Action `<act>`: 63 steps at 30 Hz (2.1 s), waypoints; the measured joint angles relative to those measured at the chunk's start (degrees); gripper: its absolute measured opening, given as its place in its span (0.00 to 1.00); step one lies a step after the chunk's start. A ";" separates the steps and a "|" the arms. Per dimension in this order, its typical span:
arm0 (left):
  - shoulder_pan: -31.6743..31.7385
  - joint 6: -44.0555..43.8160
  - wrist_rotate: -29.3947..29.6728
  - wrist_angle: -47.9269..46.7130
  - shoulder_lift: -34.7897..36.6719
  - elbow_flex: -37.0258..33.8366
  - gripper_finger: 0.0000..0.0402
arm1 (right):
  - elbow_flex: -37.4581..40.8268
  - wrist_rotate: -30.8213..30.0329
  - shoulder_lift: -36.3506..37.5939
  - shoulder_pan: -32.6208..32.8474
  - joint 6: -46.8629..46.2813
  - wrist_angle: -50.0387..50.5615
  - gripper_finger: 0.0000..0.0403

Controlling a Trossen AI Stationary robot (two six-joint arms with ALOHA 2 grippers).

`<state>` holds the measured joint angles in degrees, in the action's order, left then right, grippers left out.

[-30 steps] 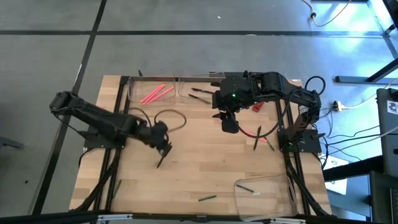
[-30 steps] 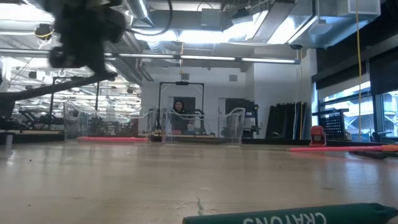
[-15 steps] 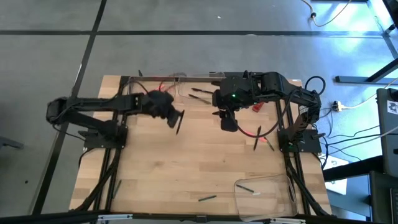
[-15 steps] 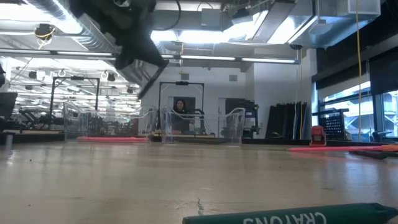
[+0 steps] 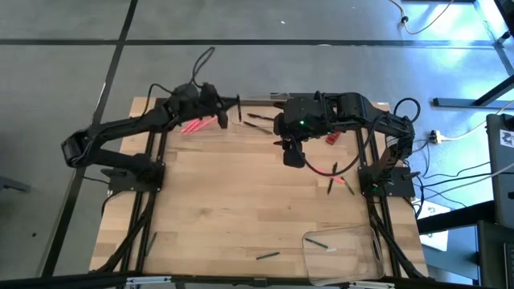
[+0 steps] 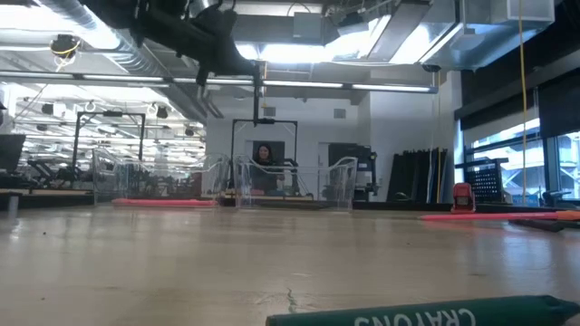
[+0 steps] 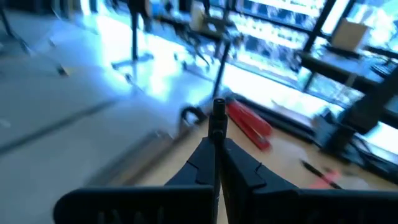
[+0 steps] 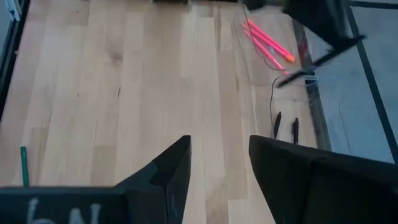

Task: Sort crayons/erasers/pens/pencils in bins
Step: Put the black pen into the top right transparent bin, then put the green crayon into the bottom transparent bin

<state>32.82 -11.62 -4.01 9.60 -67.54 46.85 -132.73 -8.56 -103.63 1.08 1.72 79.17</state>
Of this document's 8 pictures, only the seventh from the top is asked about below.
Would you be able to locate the black pen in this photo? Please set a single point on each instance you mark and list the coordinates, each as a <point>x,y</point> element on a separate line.
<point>317,172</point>
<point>218,118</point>

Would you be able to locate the cardboard box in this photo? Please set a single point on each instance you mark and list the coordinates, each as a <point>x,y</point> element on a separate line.
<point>349,34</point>

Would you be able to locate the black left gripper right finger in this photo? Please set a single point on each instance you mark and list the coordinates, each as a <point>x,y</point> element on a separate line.
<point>311,207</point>

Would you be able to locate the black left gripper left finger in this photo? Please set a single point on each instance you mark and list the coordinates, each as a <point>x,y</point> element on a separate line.
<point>140,205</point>

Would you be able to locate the pink pencil with orange eraser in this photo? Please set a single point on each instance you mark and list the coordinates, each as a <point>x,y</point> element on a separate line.
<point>326,182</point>

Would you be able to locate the black table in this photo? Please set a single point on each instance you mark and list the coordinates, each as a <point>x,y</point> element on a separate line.
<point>342,67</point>

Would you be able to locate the black pole stand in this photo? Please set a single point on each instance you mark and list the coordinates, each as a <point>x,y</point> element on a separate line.
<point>134,31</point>

